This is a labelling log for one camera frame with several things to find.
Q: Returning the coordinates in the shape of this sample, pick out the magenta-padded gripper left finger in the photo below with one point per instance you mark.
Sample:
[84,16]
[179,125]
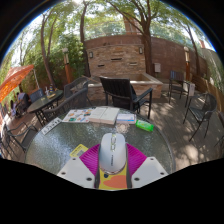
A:
[75,171]

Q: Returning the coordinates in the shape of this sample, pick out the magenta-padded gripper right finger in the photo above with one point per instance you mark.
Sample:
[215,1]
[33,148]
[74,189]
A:
[150,171]

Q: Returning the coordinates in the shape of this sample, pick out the white computer mouse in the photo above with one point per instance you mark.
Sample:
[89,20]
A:
[112,153]

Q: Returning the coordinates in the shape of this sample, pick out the yellow duck mouse pad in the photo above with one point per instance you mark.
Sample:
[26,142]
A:
[113,181]

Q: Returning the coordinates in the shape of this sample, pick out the yellow square card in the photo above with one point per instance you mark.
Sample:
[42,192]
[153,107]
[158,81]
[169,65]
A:
[78,150]

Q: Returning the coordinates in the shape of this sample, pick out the green packet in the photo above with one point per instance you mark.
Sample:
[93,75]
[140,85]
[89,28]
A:
[144,125]

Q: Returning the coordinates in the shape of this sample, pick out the white printed strip card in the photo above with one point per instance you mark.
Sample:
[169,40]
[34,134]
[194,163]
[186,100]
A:
[51,126]

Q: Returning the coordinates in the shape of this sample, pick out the colourful printed leaflet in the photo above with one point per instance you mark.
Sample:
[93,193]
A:
[78,115]

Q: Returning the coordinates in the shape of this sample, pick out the small white blue book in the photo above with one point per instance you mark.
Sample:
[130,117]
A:
[126,118]

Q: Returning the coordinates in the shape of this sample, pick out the dark metal chair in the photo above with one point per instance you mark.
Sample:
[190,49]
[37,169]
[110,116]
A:
[25,136]
[220,126]

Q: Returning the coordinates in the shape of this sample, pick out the white open book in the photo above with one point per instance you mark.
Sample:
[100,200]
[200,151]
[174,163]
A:
[104,115]

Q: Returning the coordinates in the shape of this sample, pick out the dark wicker chair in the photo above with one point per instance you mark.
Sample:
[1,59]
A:
[75,86]
[71,103]

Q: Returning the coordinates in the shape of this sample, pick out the dark round table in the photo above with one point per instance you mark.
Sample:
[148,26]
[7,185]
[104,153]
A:
[43,103]

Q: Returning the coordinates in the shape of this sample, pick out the dark mesh chair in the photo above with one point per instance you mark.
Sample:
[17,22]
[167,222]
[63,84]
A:
[205,106]

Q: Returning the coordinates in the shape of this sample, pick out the blue-grey chair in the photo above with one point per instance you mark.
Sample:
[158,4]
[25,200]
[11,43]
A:
[36,95]

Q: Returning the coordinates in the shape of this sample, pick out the person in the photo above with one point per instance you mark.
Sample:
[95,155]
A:
[21,101]

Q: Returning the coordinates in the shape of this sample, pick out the black slatted armchair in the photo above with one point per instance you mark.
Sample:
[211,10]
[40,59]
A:
[116,90]

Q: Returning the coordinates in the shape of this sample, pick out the dark slatted chair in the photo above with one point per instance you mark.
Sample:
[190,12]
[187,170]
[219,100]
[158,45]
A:
[178,78]

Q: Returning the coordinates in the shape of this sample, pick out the orange parasol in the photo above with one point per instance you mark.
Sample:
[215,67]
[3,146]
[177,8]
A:
[13,80]

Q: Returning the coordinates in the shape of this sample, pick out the tree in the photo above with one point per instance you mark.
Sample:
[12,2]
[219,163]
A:
[146,43]
[45,56]

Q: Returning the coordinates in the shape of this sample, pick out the grey wall box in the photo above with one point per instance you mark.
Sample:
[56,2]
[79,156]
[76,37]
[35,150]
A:
[157,67]

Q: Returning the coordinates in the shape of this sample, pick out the wooden lamp post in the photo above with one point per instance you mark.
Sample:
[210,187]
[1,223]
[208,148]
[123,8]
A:
[187,63]
[67,66]

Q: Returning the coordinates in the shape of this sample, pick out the wall lamp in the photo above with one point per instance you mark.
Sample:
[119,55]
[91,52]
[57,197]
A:
[90,54]
[140,50]

